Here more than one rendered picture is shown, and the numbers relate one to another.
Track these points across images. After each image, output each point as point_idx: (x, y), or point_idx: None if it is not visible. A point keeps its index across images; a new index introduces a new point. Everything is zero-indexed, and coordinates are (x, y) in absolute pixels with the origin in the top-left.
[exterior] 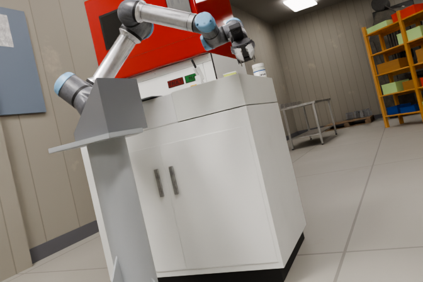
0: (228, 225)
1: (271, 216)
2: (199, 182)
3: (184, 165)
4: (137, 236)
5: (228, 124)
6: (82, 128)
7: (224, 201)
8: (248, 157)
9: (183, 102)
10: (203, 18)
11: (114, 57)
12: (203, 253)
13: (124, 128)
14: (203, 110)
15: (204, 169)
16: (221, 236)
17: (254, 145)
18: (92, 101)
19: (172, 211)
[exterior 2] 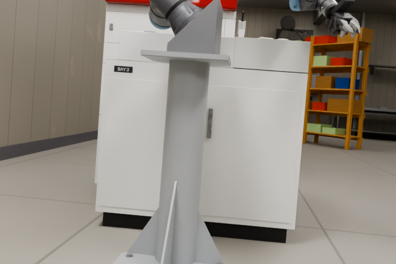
0: (253, 179)
1: (298, 181)
2: (237, 132)
3: (226, 111)
4: (200, 167)
5: (285, 85)
6: (181, 41)
7: (256, 156)
8: (295, 121)
9: (245, 50)
10: None
11: None
12: (217, 202)
13: None
14: (264, 65)
15: (246, 121)
16: (242, 189)
17: (304, 112)
18: (204, 17)
19: None
